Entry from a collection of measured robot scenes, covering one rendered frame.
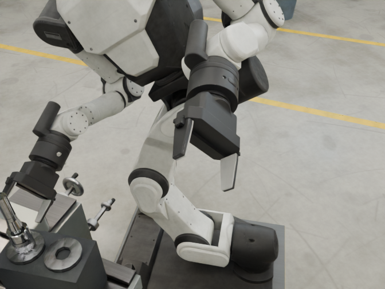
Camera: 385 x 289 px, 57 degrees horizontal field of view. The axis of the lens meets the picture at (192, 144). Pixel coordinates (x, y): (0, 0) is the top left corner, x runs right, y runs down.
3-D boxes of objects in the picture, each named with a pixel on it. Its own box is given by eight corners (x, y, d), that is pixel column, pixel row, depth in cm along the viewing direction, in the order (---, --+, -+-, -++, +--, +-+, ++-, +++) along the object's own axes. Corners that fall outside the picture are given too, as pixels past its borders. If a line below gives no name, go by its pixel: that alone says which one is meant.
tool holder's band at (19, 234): (30, 222, 86) (28, 219, 86) (26, 238, 83) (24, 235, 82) (10, 224, 86) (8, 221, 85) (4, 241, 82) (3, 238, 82)
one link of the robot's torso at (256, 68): (270, 77, 101) (239, 23, 93) (269, 101, 92) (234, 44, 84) (191, 113, 115) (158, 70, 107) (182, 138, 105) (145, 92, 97)
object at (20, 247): (36, 237, 90) (30, 222, 86) (33, 253, 87) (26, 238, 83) (17, 239, 90) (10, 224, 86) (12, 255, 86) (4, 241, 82)
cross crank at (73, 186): (71, 185, 180) (66, 168, 173) (91, 192, 177) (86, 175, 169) (50, 208, 169) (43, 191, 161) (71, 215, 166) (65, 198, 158)
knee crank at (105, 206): (109, 199, 186) (107, 191, 182) (119, 202, 184) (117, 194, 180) (84, 231, 170) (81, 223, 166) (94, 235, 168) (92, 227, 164)
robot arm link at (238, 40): (204, 83, 67) (232, 67, 78) (243, 59, 62) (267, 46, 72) (187, 52, 66) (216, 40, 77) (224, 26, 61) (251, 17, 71)
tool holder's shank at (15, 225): (24, 222, 85) (9, 190, 78) (22, 233, 83) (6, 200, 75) (11, 223, 85) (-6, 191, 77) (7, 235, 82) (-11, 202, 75)
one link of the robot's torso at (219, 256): (233, 230, 154) (235, 210, 145) (227, 272, 139) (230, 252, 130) (186, 222, 157) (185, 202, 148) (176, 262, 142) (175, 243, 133)
